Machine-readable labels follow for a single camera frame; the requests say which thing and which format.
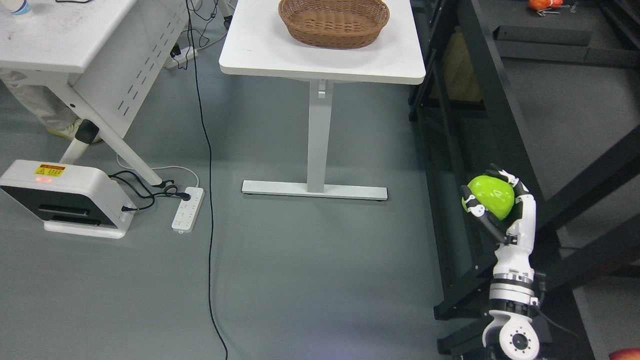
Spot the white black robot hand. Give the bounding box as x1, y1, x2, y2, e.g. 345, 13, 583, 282
461, 163, 537, 281

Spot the white perforated side desk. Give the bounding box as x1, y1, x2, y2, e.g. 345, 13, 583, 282
0, 0, 200, 189

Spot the long black cable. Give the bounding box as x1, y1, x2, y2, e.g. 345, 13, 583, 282
185, 0, 229, 360

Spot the orange toy on shelf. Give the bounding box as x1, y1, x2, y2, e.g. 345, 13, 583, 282
527, 0, 563, 12

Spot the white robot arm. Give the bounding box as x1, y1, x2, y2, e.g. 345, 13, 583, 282
482, 273, 541, 360

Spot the green apple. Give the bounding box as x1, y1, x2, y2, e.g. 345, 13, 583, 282
462, 175, 515, 221

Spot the white standing desk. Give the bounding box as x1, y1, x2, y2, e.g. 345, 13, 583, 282
219, 0, 426, 201

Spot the white power strip near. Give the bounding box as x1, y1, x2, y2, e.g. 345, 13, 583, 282
171, 186, 205, 234

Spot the white power strip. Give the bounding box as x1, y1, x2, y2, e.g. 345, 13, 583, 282
171, 186, 205, 234
163, 46, 198, 69

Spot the brown wicker basket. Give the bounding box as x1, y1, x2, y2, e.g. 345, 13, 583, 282
278, 0, 391, 49

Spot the black metal shelf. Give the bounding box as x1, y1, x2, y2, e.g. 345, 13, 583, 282
409, 0, 639, 360

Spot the white power strip far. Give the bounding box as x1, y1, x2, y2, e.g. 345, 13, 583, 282
163, 46, 198, 69

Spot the white box appliance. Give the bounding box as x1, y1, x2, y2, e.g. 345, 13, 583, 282
0, 159, 134, 239

